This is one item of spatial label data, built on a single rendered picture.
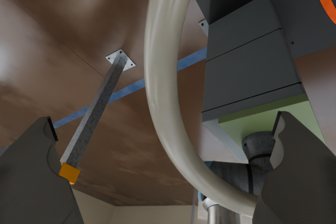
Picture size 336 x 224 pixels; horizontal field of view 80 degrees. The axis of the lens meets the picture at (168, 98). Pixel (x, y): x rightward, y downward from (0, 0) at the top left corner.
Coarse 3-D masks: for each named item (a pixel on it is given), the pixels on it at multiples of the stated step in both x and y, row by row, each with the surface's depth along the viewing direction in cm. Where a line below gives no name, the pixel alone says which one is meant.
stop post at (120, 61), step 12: (120, 48) 172; (108, 60) 184; (120, 60) 177; (108, 72) 169; (120, 72) 173; (108, 84) 158; (96, 96) 150; (108, 96) 155; (96, 108) 142; (84, 120) 136; (96, 120) 140; (84, 132) 130; (72, 144) 123; (84, 144) 127; (72, 156) 119; (72, 168) 115; (72, 180) 113
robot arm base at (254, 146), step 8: (248, 136) 83; (256, 136) 80; (264, 136) 78; (272, 136) 78; (248, 144) 82; (256, 144) 79; (264, 144) 78; (272, 144) 77; (248, 152) 82; (256, 152) 78; (264, 152) 76; (248, 160) 82
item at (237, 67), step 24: (264, 0) 117; (216, 24) 135; (240, 24) 117; (264, 24) 103; (216, 48) 117; (240, 48) 103; (264, 48) 92; (288, 48) 93; (216, 72) 104; (240, 72) 93; (264, 72) 84; (288, 72) 76; (216, 96) 93; (240, 96) 84; (264, 96) 76; (288, 96) 70; (216, 120) 86
